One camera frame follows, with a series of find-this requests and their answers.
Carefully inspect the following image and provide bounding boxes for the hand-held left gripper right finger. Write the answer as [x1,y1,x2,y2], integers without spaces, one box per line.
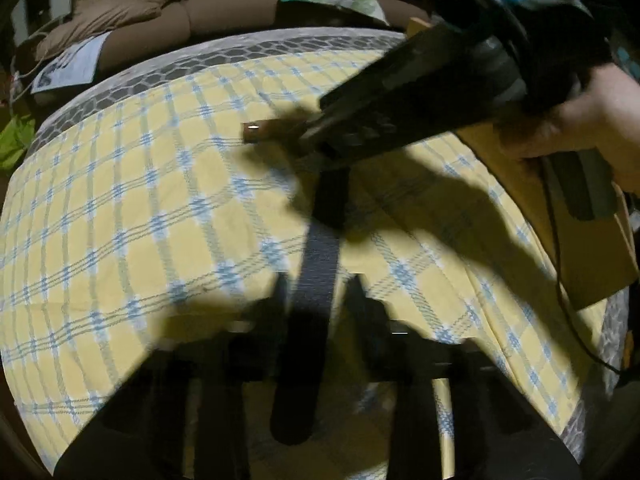
[344,274,583,480]

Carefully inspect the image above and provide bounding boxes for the white printed paper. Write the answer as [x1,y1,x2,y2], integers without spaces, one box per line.
[29,31,112,96]

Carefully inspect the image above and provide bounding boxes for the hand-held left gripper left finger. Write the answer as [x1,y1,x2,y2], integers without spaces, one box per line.
[54,274,292,480]

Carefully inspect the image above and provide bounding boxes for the dark grey bar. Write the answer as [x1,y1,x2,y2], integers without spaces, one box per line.
[269,167,352,447]

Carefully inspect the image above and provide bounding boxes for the black cable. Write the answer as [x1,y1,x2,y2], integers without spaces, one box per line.
[537,157,628,377]

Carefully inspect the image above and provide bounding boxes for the yellow plaid blanket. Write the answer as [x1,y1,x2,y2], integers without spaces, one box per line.
[0,46,628,480]

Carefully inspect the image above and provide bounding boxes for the person's right hand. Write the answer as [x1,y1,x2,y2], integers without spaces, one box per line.
[497,62,640,193]

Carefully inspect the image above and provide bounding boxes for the brown sofa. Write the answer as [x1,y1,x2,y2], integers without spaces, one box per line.
[34,0,436,73]

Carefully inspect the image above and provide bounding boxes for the bright green bag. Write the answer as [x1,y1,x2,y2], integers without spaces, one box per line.
[0,114,37,172]

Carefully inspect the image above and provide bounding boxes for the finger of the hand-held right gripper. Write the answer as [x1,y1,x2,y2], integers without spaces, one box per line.
[319,22,493,113]
[299,77,526,162]

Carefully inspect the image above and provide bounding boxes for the brown cardboard box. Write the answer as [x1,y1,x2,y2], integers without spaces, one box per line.
[406,16,640,312]

